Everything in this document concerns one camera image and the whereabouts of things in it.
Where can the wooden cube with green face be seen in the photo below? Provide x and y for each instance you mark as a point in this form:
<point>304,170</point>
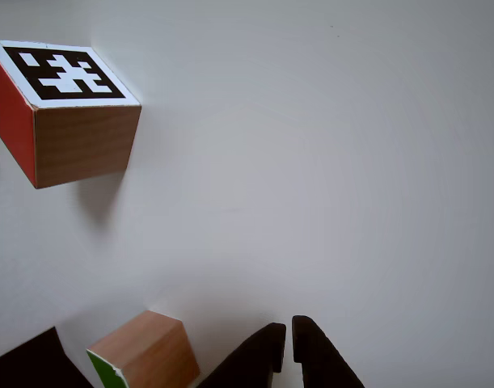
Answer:
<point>149,347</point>

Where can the wooden cube with black-white tag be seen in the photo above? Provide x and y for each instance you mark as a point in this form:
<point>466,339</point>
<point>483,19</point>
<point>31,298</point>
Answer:
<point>81,141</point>

